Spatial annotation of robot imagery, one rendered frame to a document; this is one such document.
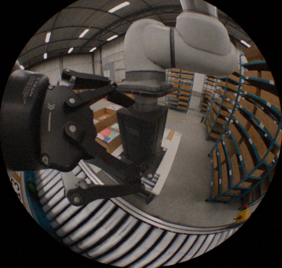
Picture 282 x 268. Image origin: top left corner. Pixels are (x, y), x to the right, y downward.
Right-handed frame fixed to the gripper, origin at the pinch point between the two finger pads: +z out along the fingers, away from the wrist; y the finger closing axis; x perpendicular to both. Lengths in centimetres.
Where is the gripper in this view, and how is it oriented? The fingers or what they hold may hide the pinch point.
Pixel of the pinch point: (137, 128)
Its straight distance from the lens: 18.3
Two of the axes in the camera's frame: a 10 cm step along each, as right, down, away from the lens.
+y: -3.3, -9.2, 2.1
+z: 4.5, 0.4, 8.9
